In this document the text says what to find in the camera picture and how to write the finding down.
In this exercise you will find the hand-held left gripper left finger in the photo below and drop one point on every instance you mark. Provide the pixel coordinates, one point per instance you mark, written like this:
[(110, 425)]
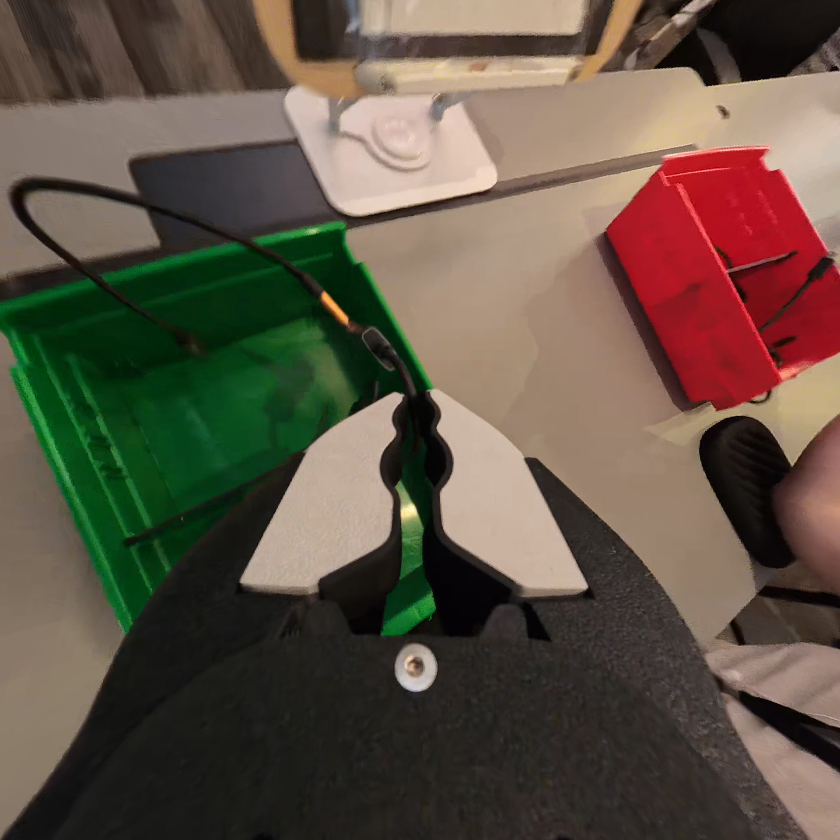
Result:
[(328, 512)]

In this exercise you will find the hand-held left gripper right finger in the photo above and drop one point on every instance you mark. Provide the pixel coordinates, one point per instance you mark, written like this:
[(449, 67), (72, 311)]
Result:
[(505, 518)]

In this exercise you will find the green plastic bin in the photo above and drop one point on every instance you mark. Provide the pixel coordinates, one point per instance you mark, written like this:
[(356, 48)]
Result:
[(216, 407)]

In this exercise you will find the person's right hand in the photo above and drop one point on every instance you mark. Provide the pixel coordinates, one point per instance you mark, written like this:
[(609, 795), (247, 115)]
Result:
[(817, 512)]

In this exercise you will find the black zip tie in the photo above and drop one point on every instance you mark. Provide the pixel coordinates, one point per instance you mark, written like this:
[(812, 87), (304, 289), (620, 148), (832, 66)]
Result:
[(197, 514)]

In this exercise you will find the red plastic bin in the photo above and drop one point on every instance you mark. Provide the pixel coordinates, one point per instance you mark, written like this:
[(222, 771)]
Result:
[(676, 289)]

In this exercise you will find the person's beige trousers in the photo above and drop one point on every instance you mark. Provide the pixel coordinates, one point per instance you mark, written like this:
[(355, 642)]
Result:
[(787, 669)]

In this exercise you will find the dark flat pad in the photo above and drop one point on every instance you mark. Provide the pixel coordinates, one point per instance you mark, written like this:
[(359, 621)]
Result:
[(223, 190)]

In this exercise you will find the black office chair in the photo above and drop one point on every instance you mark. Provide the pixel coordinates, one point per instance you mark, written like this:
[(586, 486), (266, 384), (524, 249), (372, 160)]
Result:
[(754, 33)]

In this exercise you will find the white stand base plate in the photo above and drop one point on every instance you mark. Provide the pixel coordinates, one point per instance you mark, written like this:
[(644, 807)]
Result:
[(407, 170)]

